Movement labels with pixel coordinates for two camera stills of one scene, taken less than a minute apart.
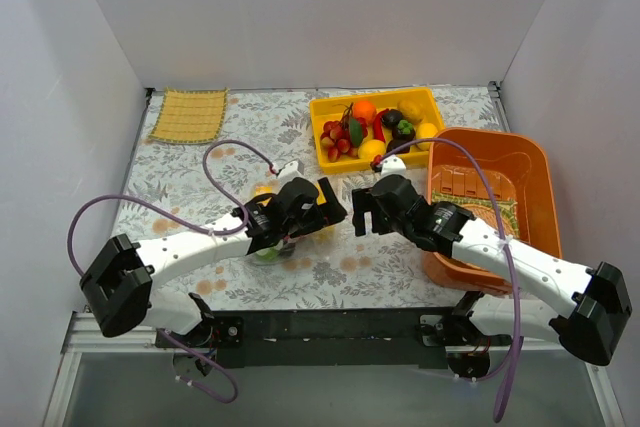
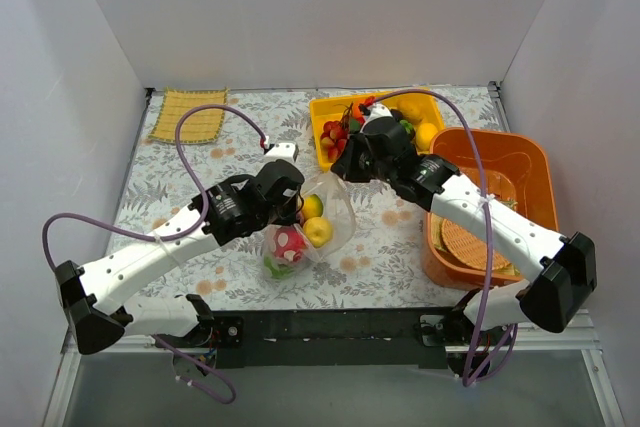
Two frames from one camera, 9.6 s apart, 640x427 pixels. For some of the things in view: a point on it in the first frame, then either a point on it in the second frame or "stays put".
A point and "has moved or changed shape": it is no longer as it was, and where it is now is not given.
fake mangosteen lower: [403, 132] stays put
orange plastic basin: [521, 160] stays put
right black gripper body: [368, 208] -> [351, 162]
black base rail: [397, 338] stays put
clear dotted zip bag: [299, 250] has moved or changed shape
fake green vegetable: [270, 254] -> [278, 272]
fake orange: [364, 109] stays put
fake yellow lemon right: [425, 131] stays put
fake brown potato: [411, 110] stays put
